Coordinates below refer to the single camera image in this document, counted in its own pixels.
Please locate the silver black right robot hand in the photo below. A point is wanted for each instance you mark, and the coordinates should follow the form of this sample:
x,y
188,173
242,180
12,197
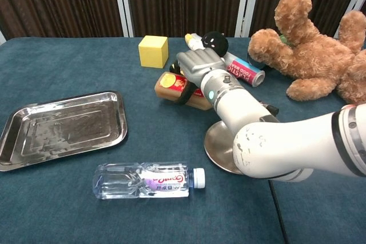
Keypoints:
x,y
200,62

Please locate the juice bottle with red label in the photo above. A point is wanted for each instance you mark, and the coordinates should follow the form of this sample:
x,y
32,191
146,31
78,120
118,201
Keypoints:
x,y
168,84

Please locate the clear water bottle purple label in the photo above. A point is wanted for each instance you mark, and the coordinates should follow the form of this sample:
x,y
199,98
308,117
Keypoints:
x,y
128,181

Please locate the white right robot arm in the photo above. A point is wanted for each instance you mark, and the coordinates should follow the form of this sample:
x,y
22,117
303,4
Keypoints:
x,y
286,147

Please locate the black and white plush doll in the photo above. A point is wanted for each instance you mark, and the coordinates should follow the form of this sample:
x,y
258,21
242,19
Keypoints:
x,y
214,41

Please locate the plastic food wrap roll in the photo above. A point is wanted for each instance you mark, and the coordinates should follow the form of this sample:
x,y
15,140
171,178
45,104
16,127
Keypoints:
x,y
246,74

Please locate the yellow cube block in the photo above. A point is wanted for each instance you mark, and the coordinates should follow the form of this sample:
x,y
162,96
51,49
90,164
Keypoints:
x,y
153,52

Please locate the round stainless steel plate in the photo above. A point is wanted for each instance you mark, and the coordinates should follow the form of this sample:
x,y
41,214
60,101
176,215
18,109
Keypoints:
x,y
217,141

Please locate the green cylindrical can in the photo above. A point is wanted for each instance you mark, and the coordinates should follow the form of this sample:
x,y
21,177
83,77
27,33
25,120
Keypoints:
x,y
284,39

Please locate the brown teddy bear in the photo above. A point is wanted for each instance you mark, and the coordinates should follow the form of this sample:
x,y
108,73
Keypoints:
x,y
317,55

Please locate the rectangular stainless steel tray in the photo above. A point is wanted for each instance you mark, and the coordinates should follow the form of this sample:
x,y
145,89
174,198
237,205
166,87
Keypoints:
x,y
63,129

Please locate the blue table cloth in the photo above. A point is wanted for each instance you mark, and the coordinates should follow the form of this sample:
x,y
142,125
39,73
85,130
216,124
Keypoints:
x,y
57,212

